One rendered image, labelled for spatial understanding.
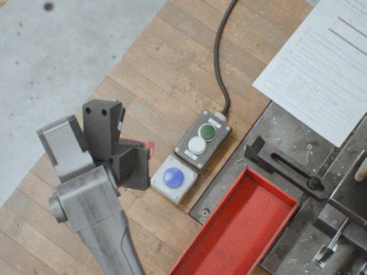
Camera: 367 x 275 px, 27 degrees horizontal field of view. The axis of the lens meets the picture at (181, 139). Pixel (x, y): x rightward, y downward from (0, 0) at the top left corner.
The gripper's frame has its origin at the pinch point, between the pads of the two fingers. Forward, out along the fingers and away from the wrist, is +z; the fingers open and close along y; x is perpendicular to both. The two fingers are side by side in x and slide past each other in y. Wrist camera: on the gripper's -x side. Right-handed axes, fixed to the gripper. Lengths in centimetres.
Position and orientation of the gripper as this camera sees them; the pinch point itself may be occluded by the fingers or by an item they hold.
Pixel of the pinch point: (141, 145)
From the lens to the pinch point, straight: 120.3
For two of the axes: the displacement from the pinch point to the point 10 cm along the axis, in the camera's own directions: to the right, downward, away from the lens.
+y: -9.2, -1.3, 3.6
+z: 3.8, -3.1, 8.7
